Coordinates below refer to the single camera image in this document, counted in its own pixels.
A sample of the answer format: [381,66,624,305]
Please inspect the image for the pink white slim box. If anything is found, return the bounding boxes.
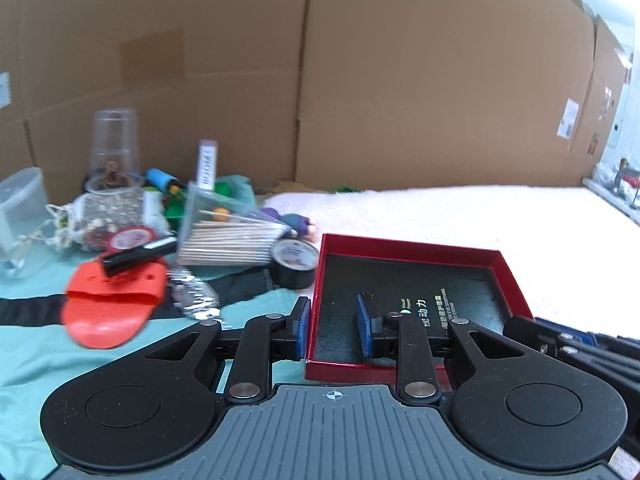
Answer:
[196,140,220,192]

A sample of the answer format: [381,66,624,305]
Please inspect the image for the red shallow box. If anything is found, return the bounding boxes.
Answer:
[304,233,535,383]

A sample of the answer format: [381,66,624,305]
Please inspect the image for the blue capped marker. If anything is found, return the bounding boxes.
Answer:
[145,169,187,194]

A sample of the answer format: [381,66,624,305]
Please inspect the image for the black tape roll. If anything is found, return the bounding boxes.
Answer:
[270,238,319,290]

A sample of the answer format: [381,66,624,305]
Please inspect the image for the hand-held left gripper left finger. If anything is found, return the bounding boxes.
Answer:
[145,296,312,404]

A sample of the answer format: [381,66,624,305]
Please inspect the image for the crumpled silver foil wrapper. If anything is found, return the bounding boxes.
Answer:
[167,265,222,319]

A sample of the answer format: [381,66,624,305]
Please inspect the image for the white fluffy cloth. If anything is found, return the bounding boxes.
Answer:
[262,186,640,342]

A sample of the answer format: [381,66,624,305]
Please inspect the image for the red tape roll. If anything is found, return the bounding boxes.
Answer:
[109,226,157,252]

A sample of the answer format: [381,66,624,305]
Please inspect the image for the orange silicone pouch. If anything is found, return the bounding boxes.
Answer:
[61,257,169,351]

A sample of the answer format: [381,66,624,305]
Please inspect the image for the small white shipping label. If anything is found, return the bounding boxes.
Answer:
[558,98,580,140]

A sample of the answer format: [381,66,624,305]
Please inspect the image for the bag of brown bits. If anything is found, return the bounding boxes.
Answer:
[74,189,152,252]

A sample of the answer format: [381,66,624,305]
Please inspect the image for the large cardboard box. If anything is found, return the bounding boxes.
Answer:
[294,0,597,192]
[581,14,632,182]
[0,0,313,196]

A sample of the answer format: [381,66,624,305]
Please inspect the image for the clear round swab container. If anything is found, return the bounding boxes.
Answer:
[0,167,57,279]

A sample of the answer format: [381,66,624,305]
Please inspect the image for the black short tube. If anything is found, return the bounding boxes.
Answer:
[102,237,179,276]

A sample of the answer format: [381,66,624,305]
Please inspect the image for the distant shelf clutter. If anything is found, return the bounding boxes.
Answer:
[582,156,640,212]

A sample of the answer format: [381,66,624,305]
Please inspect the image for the clear plastic cup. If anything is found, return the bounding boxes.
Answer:
[84,108,142,194]

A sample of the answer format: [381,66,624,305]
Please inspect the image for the teal table cloth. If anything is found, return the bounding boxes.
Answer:
[0,260,313,480]

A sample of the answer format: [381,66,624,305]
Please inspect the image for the purple toy figure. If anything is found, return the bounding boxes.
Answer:
[262,207,319,242]

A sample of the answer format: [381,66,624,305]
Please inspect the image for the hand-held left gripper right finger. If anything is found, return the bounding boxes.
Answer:
[356,293,546,405]

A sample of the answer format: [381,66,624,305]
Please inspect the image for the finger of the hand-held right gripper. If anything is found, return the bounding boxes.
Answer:
[502,316,640,401]

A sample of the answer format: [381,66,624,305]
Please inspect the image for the green crumpled packet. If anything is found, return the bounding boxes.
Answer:
[215,175,257,209]

